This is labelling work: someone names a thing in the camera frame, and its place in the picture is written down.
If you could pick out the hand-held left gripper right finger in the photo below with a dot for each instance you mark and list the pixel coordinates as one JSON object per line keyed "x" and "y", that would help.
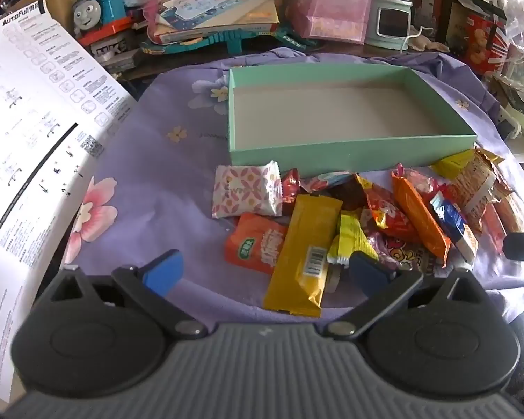
{"x": 367, "y": 273}

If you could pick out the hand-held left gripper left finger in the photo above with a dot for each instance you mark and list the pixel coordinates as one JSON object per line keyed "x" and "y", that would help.
{"x": 163, "y": 270}

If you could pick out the pink long packet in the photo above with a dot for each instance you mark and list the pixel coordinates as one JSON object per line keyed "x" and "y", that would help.
{"x": 493, "y": 227}

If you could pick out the clear bread packet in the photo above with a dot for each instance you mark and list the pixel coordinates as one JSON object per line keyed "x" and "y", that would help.
{"x": 513, "y": 211}

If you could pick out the purple cartoon packet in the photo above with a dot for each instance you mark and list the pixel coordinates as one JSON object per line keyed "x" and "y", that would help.
{"x": 327, "y": 179}
{"x": 401, "y": 253}

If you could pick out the small yellow packet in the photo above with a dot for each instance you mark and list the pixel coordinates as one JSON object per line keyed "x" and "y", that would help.
{"x": 349, "y": 235}

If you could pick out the red rainbow candy packet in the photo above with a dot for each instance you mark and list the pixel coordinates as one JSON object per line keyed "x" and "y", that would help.
{"x": 388, "y": 214}

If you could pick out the mustard yellow long packet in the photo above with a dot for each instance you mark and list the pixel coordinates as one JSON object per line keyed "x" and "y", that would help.
{"x": 305, "y": 244}

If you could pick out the blue white packet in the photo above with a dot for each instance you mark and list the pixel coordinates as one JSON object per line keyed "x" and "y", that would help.
{"x": 454, "y": 222}

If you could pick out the orange snack bag white band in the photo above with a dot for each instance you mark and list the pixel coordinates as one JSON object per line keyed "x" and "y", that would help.
{"x": 476, "y": 187}

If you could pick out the plain orange packet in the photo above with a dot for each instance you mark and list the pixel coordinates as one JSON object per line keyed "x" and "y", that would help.
{"x": 419, "y": 214}

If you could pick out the brown packet with gold ends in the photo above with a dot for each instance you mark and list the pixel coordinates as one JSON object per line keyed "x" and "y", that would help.
{"x": 345, "y": 194}

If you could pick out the orange packet with green label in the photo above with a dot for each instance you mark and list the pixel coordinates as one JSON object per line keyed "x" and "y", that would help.
{"x": 253, "y": 244}

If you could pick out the pink foil candy packet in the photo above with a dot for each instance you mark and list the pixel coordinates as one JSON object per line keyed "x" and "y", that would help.
{"x": 428, "y": 183}

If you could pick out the yellow wavy striped packet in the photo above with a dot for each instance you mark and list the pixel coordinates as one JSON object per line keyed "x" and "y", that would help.
{"x": 452, "y": 166}

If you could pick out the white pink patterned packet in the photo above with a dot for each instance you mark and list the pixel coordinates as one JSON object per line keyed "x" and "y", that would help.
{"x": 244, "y": 192}

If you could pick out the red foil packet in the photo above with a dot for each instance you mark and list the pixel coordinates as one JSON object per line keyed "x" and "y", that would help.
{"x": 290, "y": 183}

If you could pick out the mint green cardboard box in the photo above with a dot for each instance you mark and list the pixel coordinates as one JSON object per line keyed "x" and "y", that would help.
{"x": 332, "y": 155}

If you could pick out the purple floral cloth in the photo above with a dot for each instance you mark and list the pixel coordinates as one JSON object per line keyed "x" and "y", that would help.
{"x": 157, "y": 209}

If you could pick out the white instruction sheet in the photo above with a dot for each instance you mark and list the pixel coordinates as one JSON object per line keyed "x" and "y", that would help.
{"x": 35, "y": 139}

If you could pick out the red cookie tin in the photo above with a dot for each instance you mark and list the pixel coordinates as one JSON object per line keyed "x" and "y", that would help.
{"x": 484, "y": 43}

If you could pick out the black white box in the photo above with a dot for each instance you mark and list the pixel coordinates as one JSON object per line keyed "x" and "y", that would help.
{"x": 109, "y": 50}

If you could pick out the beige cloth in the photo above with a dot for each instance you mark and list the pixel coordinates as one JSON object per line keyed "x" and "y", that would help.
{"x": 423, "y": 42}

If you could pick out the teal toy track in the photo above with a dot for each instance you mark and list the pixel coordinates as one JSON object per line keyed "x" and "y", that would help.
{"x": 236, "y": 39}

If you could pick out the mint green blender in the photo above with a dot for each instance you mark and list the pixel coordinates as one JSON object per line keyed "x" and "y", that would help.
{"x": 393, "y": 22}

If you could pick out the dark red carton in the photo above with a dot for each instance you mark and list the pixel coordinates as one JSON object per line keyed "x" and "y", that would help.
{"x": 428, "y": 4}

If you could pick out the pink gift bag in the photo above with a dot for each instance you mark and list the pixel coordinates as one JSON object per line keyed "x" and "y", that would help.
{"x": 332, "y": 4}

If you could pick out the blue toy train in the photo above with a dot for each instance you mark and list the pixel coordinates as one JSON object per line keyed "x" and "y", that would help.
{"x": 105, "y": 4}

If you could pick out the drawing board toy box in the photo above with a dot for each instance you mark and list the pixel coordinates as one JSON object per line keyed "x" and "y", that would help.
{"x": 209, "y": 0}

